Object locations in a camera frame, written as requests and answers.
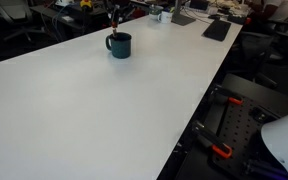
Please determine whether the black side desk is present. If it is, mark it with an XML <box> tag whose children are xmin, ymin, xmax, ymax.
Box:
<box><xmin>30</xmin><ymin>0</ymin><xmax>113</xmax><ymax>33</ymax></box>

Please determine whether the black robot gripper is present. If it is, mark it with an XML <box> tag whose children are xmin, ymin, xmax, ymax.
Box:
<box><xmin>104</xmin><ymin>0</ymin><xmax>136</xmax><ymax>22</ymax></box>

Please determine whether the person forearm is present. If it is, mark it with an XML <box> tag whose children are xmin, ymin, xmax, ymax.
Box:
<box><xmin>250</xmin><ymin>0</ymin><xmax>288</xmax><ymax>22</ymax></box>

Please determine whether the grey office chair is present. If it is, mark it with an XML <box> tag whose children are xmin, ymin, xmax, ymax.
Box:
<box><xmin>0</xmin><ymin>0</ymin><xmax>48</xmax><ymax>43</ymax></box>

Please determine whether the orange and black marker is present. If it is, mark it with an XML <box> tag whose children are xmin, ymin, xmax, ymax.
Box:
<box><xmin>110</xmin><ymin>17</ymin><xmax>119</xmax><ymax>39</ymax></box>

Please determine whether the green and white bowl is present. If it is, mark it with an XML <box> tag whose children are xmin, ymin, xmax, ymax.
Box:
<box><xmin>148</xmin><ymin>4</ymin><xmax>165</xmax><ymax>21</ymax></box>

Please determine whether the red object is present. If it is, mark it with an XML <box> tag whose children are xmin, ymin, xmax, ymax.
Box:
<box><xmin>132</xmin><ymin>9</ymin><xmax>146</xmax><ymax>19</ymax></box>

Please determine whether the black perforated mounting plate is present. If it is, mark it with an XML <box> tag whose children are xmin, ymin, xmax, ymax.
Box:
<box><xmin>211</xmin><ymin>95</ymin><xmax>282</xmax><ymax>179</ymax></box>

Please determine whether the dark teal mug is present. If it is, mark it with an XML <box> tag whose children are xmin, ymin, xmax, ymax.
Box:
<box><xmin>105</xmin><ymin>32</ymin><xmax>133</xmax><ymax>60</ymax></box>

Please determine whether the black clamp with orange handle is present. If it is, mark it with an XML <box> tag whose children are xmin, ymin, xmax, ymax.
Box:
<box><xmin>191</xmin><ymin>120</ymin><xmax>234</xmax><ymax>160</ymax></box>
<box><xmin>210</xmin><ymin>85</ymin><xmax>244</xmax><ymax>107</ymax></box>

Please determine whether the black box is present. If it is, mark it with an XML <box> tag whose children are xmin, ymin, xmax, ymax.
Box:
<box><xmin>189</xmin><ymin>0</ymin><xmax>210</xmax><ymax>11</ymax></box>

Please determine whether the yellow tool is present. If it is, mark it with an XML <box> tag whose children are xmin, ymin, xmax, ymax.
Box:
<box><xmin>80</xmin><ymin>0</ymin><xmax>94</xmax><ymax>10</ymax></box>

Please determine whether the grey monitor stand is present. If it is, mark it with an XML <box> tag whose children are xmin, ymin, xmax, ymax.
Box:
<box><xmin>170</xmin><ymin>0</ymin><xmax>197</xmax><ymax>27</ymax></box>

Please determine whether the white printed mug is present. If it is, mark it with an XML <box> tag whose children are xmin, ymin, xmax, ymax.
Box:
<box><xmin>157</xmin><ymin>10</ymin><xmax>174</xmax><ymax>25</ymax></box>

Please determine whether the black keyboard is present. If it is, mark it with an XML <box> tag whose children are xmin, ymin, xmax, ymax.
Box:
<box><xmin>202</xmin><ymin>19</ymin><xmax>233</xmax><ymax>43</ymax></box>

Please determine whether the black desk device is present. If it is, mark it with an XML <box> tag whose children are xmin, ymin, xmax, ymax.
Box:
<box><xmin>227</xmin><ymin>13</ymin><xmax>247</xmax><ymax>26</ymax></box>

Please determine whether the blue cable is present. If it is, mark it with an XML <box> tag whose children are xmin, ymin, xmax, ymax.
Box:
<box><xmin>51</xmin><ymin>3</ymin><xmax>72</xmax><ymax>40</ymax></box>

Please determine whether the black office chair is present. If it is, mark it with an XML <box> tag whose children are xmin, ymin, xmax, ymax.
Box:
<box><xmin>232</xmin><ymin>30</ymin><xmax>285</xmax><ymax>88</ymax></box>

